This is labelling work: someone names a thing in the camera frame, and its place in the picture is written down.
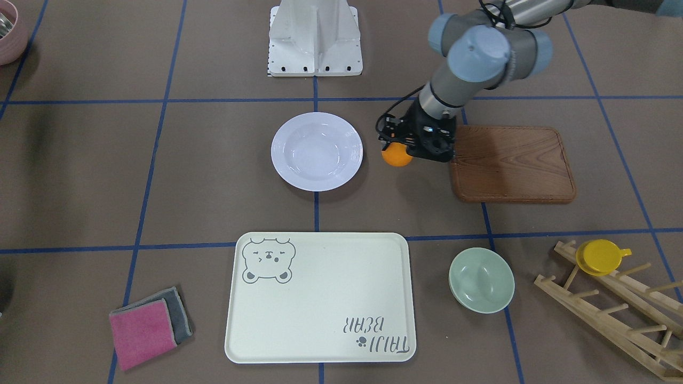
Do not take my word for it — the wooden drying rack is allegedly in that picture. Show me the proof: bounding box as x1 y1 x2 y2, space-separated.
534 241 682 383

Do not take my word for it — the brown wooden tray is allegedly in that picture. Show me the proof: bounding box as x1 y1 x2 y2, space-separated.
450 125 577 204

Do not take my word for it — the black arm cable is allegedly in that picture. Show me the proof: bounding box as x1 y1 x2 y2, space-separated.
375 83 427 134

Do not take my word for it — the grey cloth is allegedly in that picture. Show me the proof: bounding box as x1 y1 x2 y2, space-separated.
110 286 193 345

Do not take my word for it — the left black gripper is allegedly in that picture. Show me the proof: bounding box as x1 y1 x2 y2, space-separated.
377 100 458 163

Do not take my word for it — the orange fruit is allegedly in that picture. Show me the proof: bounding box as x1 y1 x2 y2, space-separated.
381 142 413 167

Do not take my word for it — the white round plate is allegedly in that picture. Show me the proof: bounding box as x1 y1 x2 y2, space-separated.
271 112 364 192

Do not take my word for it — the green bowl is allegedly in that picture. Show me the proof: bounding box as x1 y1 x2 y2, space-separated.
448 247 515 314

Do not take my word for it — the metal scoop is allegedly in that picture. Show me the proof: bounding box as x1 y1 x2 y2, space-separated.
0 12 14 38

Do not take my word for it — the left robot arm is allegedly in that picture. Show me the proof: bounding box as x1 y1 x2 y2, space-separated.
376 1 681 167

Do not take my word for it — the cream bear tray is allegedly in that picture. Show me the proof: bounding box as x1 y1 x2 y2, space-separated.
224 233 417 364

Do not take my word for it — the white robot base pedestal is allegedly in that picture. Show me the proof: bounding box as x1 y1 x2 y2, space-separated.
267 1 363 77

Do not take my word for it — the pink bowl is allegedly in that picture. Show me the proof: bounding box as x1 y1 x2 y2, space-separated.
1 1 29 66

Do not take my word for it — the pink cloth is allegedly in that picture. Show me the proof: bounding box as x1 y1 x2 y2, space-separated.
109 299 178 370

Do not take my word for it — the yellow mug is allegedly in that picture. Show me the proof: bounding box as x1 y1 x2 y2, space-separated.
575 239 632 276

